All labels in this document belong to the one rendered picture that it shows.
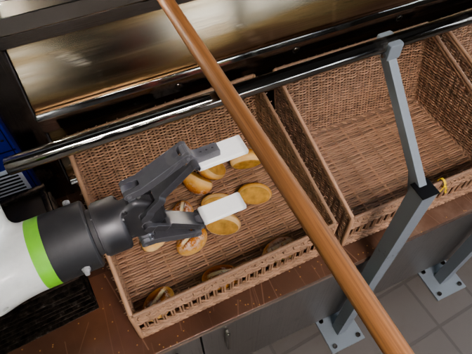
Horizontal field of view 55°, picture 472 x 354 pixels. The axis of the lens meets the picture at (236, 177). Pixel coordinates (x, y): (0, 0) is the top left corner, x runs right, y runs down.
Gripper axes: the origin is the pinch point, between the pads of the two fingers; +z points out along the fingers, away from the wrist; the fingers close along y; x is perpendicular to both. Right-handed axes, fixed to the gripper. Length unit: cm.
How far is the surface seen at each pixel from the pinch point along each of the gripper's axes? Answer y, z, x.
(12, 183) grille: 45, -40, -53
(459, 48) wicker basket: 38, 95, -39
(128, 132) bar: 3.4, -11.0, -17.9
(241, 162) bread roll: 56, 21, -40
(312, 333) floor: 120, 32, 1
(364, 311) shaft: -0.2, 5.2, 24.0
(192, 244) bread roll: 56, -3, -21
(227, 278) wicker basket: 50, 1, -6
